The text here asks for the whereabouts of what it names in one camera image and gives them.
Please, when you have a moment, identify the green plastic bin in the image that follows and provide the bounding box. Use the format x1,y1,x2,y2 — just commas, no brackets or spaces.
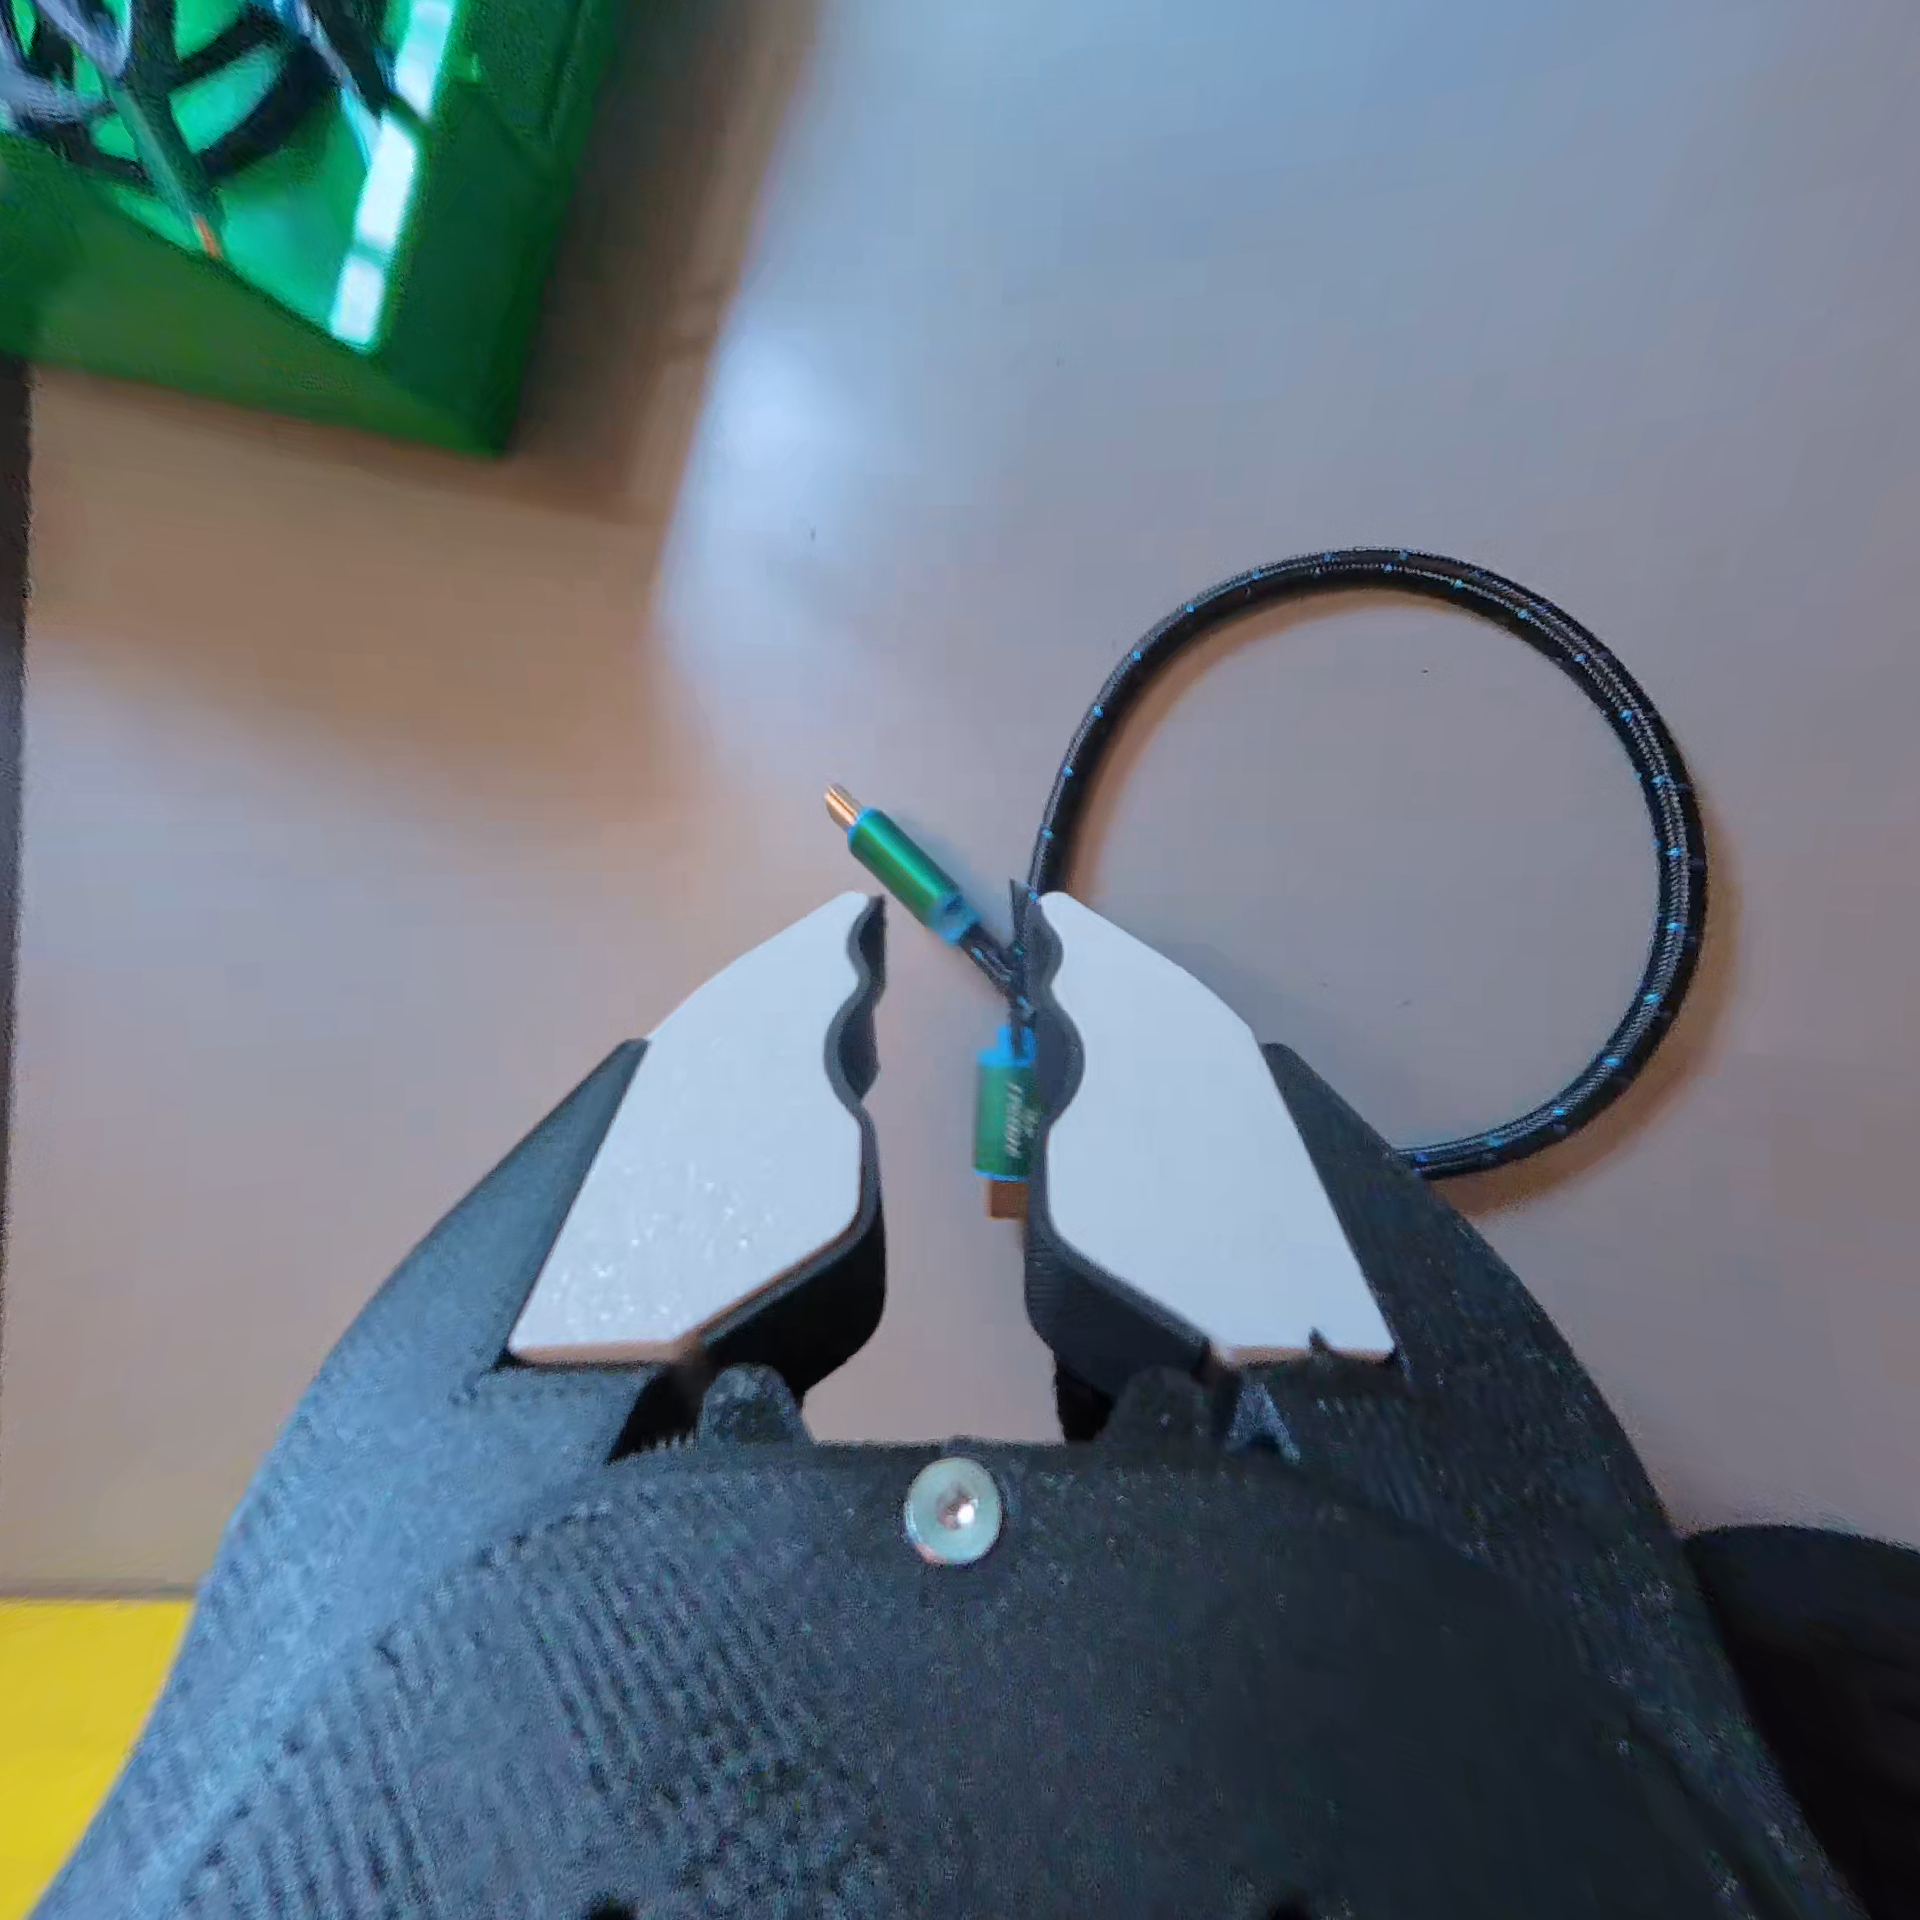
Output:
0,0,634,460

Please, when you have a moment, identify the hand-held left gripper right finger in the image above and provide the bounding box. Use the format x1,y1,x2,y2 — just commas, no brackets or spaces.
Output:
1023,891,1401,1394

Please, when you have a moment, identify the yellow plastic bin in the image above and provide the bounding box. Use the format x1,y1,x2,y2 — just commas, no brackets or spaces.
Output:
0,1599,197,1920

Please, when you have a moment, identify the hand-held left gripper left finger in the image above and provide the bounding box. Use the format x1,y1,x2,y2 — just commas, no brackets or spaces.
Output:
507,891,892,1394

